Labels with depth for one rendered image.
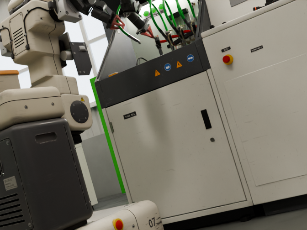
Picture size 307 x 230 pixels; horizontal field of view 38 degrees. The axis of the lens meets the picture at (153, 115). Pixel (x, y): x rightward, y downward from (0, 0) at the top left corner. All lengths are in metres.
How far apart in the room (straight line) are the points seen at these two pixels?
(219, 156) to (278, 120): 0.35
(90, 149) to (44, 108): 5.82
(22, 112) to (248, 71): 1.14
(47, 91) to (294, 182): 1.23
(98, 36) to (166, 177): 5.16
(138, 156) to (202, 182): 0.39
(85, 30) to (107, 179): 2.46
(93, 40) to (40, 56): 5.42
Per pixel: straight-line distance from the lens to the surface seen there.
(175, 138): 2.38
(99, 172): 7.41
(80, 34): 7.62
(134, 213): 1.80
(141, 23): 2.62
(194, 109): 2.33
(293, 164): 2.22
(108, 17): 2.67
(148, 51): 3.05
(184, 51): 2.35
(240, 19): 2.27
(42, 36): 2.04
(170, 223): 2.57
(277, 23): 2.23
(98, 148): 7.37
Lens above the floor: 0.46
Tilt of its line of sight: 5 degrees up
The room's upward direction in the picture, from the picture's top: 17 degrees counter-clockwise
